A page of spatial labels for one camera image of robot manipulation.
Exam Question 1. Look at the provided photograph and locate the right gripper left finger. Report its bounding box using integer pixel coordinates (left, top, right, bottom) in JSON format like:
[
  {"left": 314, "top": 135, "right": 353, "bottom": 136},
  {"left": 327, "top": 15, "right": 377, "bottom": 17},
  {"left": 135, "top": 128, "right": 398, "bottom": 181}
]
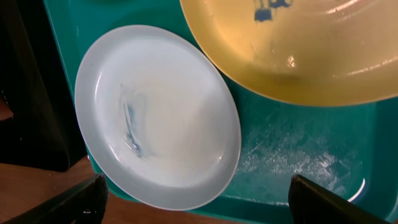
[{"left": 5, "top": 174, "right": 109, "bottom": 224}]

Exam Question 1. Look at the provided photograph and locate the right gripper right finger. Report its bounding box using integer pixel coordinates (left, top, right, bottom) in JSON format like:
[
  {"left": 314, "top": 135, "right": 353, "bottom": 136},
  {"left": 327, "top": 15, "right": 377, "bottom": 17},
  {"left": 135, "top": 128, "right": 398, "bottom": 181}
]
[{"left": 288, "top": 174, "right": 388, "bottom": 224}]

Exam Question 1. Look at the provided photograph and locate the yellow plate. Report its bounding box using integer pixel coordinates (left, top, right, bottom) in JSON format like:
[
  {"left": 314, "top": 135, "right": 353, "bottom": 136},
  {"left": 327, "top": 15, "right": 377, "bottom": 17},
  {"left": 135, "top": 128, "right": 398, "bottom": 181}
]
[{"left": 180, "top": 0, "right": 397, "bottom": 106}]

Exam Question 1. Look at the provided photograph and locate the teal plastic tray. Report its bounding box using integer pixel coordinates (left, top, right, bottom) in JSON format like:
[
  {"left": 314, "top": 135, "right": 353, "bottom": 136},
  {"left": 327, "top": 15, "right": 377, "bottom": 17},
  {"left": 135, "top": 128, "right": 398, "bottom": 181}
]
[{"left": 44, "top": 0, "right": 397, "bottom": 223}]

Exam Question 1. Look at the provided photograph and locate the white plate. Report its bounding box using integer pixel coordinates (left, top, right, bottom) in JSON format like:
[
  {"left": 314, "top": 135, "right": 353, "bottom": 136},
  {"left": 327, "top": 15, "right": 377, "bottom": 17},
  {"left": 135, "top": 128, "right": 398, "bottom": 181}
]
[{"left": 74, "top": 25, "right": 241, "bottom": 210}]

